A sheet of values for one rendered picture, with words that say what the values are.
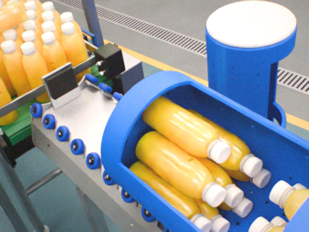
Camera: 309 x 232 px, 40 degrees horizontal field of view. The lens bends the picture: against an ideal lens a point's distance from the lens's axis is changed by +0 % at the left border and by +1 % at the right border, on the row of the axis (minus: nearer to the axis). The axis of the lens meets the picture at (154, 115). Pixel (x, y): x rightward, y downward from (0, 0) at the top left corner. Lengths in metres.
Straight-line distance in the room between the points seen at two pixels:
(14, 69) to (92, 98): 0.26
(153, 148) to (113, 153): 0.08
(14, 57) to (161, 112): 0.67
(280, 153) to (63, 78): 0.69
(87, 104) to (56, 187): 1.12
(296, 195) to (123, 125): 0.34
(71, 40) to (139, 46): 1.93
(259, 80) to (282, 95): 1.38
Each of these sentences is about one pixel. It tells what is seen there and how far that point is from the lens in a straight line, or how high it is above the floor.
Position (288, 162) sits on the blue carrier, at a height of 1.07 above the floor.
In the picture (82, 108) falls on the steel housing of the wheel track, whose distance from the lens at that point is 1.33.
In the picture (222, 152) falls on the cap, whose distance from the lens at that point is 0.79.
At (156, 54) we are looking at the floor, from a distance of 3.18.
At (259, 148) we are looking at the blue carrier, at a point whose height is 1.06.
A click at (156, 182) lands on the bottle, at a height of 1.09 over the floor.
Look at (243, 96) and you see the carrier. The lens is 1.42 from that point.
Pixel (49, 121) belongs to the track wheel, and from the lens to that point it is 1.24.
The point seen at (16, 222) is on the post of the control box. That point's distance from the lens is 1.81.
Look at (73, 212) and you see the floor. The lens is 2.26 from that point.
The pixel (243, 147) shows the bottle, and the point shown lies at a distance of 0.85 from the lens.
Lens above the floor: 1.75
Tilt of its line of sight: 41 degrees down
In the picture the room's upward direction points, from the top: 10 degrees counter-clockwise
